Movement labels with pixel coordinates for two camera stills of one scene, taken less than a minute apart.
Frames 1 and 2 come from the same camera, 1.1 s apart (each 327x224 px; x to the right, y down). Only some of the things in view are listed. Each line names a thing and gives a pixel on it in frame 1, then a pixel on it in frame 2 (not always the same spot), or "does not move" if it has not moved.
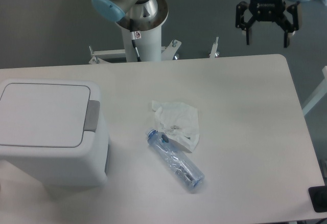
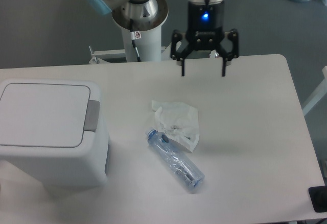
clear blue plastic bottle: x=183 y=166 does not move
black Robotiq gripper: x=266 y=3 to x=205 y=32
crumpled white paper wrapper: x=179 y=122 does not move
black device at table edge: x=318 y=197 does not move
